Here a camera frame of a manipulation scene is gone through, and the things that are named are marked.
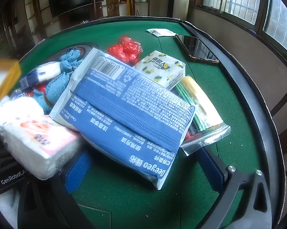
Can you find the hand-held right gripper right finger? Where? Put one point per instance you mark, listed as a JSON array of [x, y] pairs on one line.
[[214, 169]]

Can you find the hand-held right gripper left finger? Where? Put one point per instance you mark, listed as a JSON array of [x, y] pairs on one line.
[[77, 171]]

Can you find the white pink tissue pack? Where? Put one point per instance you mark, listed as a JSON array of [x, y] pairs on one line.
[[33, 145]]

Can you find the white plastic bag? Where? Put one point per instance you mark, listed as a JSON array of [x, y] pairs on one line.
[[17, 108]]

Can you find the blue white patterned packet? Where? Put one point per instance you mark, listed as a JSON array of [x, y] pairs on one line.
[[20, 93]]

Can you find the large blue wet wipes pack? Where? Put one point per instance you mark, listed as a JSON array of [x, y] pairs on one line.
[[134, 114]]

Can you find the blue terry cloth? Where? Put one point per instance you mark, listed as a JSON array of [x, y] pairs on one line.
[[70, 58], [55, 87]]

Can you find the yellow cardboard box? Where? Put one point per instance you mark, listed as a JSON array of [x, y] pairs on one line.
[[7, 81]]

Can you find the blue cotton ball bag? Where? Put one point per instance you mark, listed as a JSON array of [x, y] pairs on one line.
[[44, 72]]

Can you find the white cloth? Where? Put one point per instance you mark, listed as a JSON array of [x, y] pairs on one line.
[[6, 207]]

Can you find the zip bag of cotton swabs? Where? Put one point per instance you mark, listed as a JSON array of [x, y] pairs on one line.
[[203, 109]]

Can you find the lemon print tissue pack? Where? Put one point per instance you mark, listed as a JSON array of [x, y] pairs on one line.
[[160, 69]]

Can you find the black smartphone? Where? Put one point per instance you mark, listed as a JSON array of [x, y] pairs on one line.
[[197, 49]]

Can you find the mahjong table centre console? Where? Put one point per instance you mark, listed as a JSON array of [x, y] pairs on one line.
[[86, 46]]

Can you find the large red plastic bag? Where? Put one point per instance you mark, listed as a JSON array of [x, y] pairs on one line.
[[125, 49]]

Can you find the white paper packet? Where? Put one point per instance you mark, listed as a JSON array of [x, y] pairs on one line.
[[159, 32]]

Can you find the window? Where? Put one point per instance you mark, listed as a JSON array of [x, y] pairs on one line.
[[243, 2]]

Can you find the carved wooden chair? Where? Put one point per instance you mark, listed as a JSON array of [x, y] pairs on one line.
[[114, 4]]

